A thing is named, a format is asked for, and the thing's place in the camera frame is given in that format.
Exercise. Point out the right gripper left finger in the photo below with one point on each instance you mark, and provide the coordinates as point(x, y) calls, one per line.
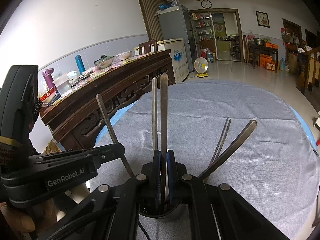
point(112, 212)

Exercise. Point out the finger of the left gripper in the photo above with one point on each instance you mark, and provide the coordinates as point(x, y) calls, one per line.
point(107, 153)

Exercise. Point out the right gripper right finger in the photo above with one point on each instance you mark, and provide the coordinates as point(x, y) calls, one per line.
point(216, 212)

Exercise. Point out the dark chopstick two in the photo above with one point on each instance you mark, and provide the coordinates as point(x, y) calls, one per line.
point(112, 133)

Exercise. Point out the dark chopstick five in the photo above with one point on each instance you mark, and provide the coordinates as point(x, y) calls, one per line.
point(238, 141)

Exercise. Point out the dark chopstick four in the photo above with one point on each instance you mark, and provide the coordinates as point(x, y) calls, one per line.
point(223, 139)

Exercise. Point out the dark chopstick separate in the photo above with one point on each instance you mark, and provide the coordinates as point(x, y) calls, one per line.
point(154, 114)

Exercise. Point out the dark chopstick one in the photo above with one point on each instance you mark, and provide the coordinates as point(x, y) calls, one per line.
point(164, 127)

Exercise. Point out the left hand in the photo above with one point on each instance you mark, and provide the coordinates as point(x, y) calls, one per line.
point(23, 223)

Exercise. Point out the blue under cloth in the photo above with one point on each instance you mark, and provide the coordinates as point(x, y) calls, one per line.
point(103, 137)

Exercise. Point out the metal utensil holder cup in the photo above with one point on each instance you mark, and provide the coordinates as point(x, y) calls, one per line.
point(164, 213)

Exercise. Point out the carved dark wooden sideboard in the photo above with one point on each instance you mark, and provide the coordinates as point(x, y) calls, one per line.
point(76, 120)

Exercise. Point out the gray table cloth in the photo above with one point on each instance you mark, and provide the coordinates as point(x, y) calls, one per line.
point(276, 169)

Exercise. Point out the lidded green ceramic bowl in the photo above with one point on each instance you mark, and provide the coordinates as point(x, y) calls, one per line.
point(104, 61)

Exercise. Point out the blue thermos bottle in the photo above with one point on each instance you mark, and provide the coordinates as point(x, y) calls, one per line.
point(80, 64)

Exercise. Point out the purple thermos bottle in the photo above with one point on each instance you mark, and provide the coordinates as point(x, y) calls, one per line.
point(47, 75)

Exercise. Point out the pink ceramic bowl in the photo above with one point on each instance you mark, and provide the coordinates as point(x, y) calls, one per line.
point(124, 55)

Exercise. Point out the wooden chair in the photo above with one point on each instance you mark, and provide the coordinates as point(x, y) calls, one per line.
point(147, 47)

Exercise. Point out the white chest freezer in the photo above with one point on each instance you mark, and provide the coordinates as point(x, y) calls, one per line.
point(178, 57)

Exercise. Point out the round electric heater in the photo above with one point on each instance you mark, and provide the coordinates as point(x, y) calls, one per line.
point(201, 67)

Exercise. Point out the gray refrigerator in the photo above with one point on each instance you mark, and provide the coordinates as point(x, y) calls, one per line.
point(175, 23)

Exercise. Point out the orange box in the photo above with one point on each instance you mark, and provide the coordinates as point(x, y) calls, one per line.
point(264, 59)

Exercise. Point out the water jug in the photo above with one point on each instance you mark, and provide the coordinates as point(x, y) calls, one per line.
point(282, 64)

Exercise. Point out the dark side table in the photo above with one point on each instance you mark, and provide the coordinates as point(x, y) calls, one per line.
point(253, 52)

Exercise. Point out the round wall clock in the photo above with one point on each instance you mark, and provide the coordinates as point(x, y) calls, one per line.
point(206, 4)

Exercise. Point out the framed wall picture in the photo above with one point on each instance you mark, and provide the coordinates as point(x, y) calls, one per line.
point(262, 19)

